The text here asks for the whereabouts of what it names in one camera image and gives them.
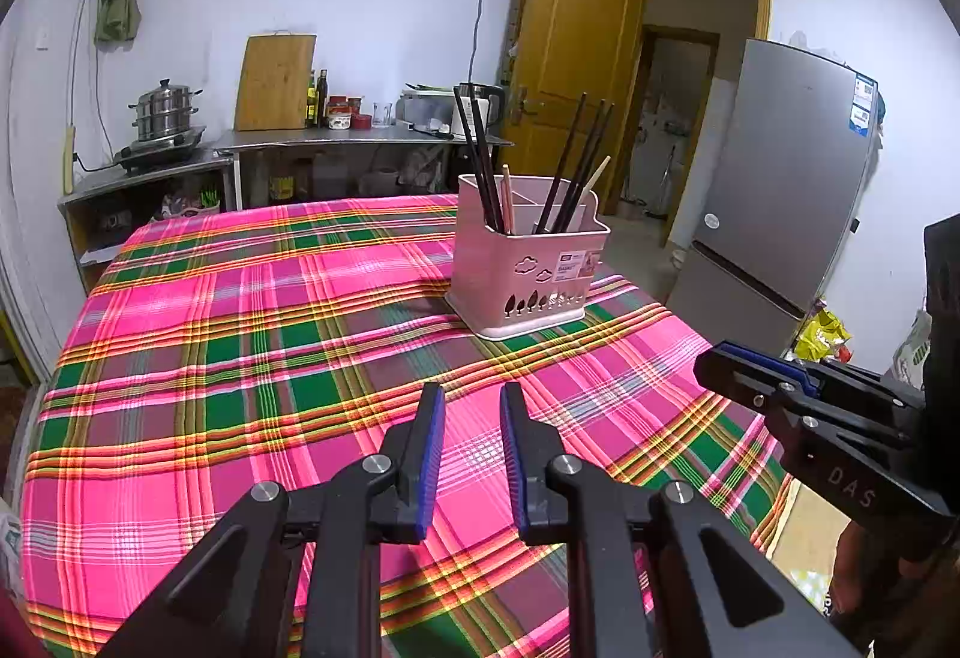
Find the tall steel counter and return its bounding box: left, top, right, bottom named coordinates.
left=214, top=122, right=515, bottom=213

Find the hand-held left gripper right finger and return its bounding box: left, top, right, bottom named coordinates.
left=499, top=382, right=863, bottom=658

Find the steel steamer pot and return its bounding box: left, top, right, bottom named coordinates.
left=127, top=79, right=205, bottom=142

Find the yellow snack bag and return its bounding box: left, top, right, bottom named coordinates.
left=793, top=309, right=854, bottom=363

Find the white plastic bag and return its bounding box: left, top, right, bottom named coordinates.
left=889, top=309, right=932, bottom=389

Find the black cooktop stove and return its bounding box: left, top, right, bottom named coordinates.
left=112, top=125, right=208, bottom=175

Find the white electric kettle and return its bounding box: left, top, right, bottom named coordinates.
left=457, top=82, right=508, bottom=139

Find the silver refrigerator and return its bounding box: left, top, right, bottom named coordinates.
left=664, top=37, right=880, bottom=363

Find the low steel counter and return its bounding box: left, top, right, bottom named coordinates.
left=58, top=152, right=237, bottom=288

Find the yellow wooden door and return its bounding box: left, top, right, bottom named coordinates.
left=499, top=0, right=646, bottom=217

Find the grey metal chopstick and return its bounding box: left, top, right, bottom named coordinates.
left=561, top=101, right=616, bottom=230

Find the pink plastic basket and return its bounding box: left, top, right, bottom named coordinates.
left=160, top=197, right=224, bottom=221

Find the person's right hand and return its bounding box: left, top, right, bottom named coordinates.
left=829, top=515, right=935, bottom=640

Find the pink plaid tablecloth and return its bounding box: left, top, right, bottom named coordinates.
left=21, top=193, right=800, bottom=658

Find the bamboo cutting board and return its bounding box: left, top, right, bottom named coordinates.
left=234, top=32, right=317, bottom=133

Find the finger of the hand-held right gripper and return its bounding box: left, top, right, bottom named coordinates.
left=712, top=341, right=929, bottom=413
left=694, top=350, right=914, bottom=454

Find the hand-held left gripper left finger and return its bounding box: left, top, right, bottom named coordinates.
left=97, top=382, right=447, bottom=658

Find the pink plastic utensil holder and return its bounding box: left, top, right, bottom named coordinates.
left=448, top=173, right=612, bottom=340

